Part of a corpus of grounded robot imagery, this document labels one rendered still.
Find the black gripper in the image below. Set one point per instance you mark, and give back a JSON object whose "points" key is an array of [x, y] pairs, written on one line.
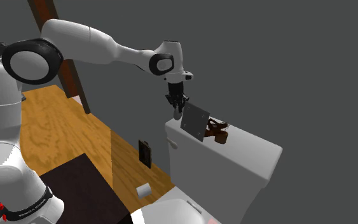
{"points": [[175, 88]]}

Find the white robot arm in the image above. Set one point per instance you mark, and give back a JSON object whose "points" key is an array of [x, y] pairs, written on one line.
{"points": [[82, 42]]}

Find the white oval object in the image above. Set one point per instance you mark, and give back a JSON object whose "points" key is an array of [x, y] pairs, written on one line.
{"points": [[177, 114]]}

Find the grey square plate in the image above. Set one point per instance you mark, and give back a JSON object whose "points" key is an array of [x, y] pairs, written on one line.
{"points": [[194, 121]]}

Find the brown sandal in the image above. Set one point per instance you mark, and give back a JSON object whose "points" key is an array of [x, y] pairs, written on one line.
{"points": [[217, 131]]}

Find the white toilet paper roll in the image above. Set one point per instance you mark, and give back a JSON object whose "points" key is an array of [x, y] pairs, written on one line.
{"points": [[144, 190]]}

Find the dark robot stand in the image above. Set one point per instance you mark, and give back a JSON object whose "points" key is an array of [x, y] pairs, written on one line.
{"points": [[82, 189]]}

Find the brown door frame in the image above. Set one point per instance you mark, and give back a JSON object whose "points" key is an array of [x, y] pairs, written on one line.
{"points": [[70, 77]]}

